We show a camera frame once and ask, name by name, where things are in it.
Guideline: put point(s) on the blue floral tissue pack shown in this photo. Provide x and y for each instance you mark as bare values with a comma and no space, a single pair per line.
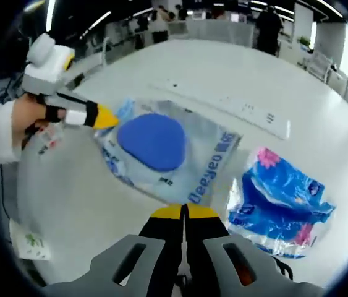
278,198

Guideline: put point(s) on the blue mouse pad package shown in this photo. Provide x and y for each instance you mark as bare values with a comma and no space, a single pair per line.
152,145

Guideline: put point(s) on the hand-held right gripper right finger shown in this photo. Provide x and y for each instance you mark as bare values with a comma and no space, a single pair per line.
217,269

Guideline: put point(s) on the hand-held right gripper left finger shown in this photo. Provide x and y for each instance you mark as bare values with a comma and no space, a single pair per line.
99,278

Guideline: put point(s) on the green potted plant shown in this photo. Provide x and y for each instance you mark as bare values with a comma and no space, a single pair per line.
304,40

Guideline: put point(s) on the white table socket panel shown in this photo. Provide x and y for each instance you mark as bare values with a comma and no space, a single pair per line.
238,108

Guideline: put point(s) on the white office chair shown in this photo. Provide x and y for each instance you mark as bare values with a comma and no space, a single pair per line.
319,63

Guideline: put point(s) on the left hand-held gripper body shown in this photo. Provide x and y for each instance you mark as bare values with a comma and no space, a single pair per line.
48,66

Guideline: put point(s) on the person's left hand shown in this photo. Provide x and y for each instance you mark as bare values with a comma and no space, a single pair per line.
27,114

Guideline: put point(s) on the white table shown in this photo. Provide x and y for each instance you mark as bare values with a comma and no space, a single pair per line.
223,68

